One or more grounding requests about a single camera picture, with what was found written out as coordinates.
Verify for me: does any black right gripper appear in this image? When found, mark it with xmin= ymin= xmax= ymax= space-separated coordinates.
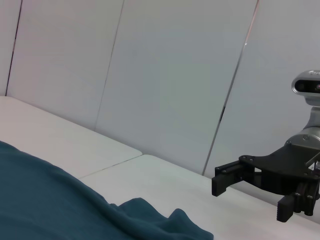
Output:
xmin=211 ymin=141 xmax=320 ymax=223

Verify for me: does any teal blue t-shirt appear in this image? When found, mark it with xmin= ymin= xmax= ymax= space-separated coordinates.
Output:
xmin=0 ymin=140 xmax=215 ymax=240

